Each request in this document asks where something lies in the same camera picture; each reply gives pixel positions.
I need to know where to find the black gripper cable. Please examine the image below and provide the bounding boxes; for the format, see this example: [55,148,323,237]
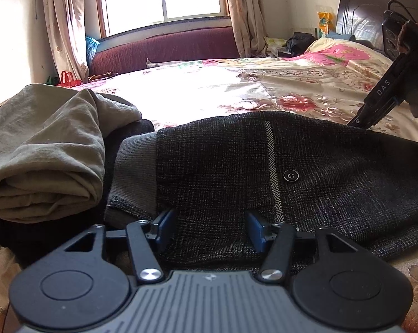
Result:
[387,0,418,22]

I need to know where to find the left beige curtain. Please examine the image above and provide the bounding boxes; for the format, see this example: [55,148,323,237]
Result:
[43,0,88,82]

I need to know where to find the folded black garment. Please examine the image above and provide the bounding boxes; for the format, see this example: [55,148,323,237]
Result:
[0,119,154,267]

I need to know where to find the dark wooden headboard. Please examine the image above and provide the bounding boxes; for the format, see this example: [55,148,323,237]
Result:
[335,0,418,54]

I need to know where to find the blue plastic bag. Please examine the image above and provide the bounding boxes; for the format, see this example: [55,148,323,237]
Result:
[85,35,100,67]

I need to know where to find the folded olive green garment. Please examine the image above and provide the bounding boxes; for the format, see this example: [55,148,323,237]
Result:
[0,84,142,223]

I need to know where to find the green bag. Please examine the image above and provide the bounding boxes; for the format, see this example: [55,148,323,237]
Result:
[46,76,60,86]

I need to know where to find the beige curtain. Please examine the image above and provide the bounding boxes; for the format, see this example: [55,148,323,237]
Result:
[43,0,88,82]
[227,0,267,58]

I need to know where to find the black bag on nightstand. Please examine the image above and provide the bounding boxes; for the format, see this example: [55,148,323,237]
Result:
[286,32,316,57]

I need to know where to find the dark grey plaid pants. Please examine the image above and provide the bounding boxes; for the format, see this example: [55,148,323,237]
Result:
[104,111,418,269]

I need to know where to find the red shopping bag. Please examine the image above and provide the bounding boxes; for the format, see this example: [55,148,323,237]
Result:
[59,71,82,88]

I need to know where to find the right beige curtain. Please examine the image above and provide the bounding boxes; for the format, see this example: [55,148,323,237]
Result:
[227,0,267,58]

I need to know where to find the maroon window bench cushion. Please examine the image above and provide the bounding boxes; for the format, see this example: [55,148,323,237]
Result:
[89,27,240,75]

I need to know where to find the yellow snack bag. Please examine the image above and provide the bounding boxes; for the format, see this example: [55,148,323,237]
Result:
[317,11,335,38]

